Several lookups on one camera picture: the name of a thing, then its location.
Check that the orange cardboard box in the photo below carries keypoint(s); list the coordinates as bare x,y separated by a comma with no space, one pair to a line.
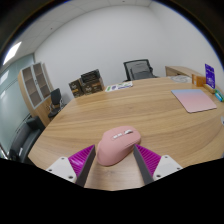
199,80

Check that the black mesh office chair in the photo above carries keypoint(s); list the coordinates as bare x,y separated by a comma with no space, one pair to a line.
139,70

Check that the pink computer mouse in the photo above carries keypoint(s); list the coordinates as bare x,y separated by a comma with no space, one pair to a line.
116,146

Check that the teal green packet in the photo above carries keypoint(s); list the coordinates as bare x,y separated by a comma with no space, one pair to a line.
219,96

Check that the black visitor chair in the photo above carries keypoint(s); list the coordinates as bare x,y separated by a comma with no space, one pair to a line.
56,100

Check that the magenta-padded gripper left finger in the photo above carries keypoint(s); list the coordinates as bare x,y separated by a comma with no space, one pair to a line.
62,166

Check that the wooden side desk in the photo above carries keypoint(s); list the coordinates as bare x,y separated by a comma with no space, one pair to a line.
180,70

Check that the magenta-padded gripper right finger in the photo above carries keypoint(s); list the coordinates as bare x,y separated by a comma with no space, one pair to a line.
166,166

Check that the purple retail package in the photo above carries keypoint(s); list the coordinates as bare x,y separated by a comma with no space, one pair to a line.
210,76

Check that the pink-blue gradient mouse pad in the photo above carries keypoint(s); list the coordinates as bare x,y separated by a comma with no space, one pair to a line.
194,100

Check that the dark brown printed box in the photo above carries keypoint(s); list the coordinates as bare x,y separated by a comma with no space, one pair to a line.
93,86

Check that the wooden shelf unit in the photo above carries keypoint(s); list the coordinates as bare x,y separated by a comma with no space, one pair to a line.
33,90

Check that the black printed box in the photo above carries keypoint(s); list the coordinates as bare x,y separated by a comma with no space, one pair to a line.
90,76

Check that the brown cardboard box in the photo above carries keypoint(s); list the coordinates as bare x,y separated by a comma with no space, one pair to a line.
75,88

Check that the ceiling light panel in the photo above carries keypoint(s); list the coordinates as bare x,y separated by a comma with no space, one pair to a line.
12,52

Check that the black leather armchair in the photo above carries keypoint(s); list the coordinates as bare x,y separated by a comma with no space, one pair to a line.
25,136

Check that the white sticker sheet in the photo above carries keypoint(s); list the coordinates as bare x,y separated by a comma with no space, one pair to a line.
119,86

